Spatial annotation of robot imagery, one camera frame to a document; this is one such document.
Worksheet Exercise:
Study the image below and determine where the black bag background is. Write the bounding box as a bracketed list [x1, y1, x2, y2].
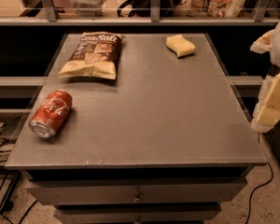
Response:
[117, 0, 188, 17]

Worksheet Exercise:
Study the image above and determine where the grey cabinet upper drawer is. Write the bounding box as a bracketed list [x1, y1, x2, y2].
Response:
[26, 178, 246, 205]

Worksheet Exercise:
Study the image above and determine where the clear plastic container background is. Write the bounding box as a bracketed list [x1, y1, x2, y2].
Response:
[71, 0, 105, 17]

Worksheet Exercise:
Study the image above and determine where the metal shelf rail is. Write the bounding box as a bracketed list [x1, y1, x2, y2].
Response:
[0, 0, 280, 26]

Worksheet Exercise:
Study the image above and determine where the yellow sponge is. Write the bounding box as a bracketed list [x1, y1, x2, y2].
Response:
[166, 35, 195, 58]

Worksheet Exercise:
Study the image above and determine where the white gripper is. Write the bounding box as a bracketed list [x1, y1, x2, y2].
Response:
[250, 22, 280, 133]

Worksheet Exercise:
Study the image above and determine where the black floor cable right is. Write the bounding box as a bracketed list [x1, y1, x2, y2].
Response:
[245, 133, 274, 224]

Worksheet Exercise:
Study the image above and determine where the grey cabinet lower drawer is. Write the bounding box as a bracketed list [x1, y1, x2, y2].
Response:
[54, 204, 221, 224]

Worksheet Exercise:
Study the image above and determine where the black cables left floor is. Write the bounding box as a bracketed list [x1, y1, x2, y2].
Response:
[0, 115, 38, 224]

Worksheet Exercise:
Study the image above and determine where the grey cabinet drawer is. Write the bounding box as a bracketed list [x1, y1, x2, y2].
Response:
[54, 204, 221, 224]
[26, 178, 246, 205]

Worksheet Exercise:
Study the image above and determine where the sea salt chips bag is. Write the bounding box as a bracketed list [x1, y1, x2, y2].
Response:
[58, 32, 124, 80]

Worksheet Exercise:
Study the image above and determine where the red coke can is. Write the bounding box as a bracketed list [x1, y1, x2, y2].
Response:
[29, 90, 73, 138]

